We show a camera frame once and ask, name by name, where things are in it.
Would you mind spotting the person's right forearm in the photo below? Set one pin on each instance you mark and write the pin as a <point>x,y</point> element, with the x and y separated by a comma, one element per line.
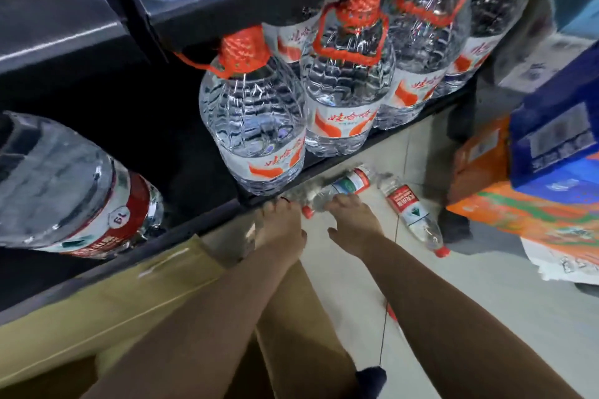
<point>458,333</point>

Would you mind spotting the person's left hand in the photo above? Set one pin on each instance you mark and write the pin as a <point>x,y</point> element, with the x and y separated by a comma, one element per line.
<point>281,235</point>

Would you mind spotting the person's right hand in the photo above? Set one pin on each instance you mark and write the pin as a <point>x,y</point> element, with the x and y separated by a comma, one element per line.
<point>358,230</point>

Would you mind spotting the person's right leg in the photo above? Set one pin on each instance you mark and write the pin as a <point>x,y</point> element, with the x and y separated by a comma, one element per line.
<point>370,384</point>

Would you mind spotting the large jugs group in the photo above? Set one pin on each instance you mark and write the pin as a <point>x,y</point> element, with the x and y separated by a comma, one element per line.
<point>346,85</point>

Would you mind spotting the orange gift carton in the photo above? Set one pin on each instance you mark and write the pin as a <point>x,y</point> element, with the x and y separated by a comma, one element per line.
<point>515,216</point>

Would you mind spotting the blue printed carton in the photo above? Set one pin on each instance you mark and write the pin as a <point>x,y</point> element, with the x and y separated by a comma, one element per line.
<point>557,132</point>

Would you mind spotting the small white carton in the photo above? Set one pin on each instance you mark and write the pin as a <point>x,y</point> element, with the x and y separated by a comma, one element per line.
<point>543,64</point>

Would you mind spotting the brown cardboard box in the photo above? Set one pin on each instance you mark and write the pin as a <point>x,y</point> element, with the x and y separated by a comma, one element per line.
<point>93,310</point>

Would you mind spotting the person's left forearm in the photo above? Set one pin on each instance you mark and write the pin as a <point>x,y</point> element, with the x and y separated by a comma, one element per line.
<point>201,333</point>

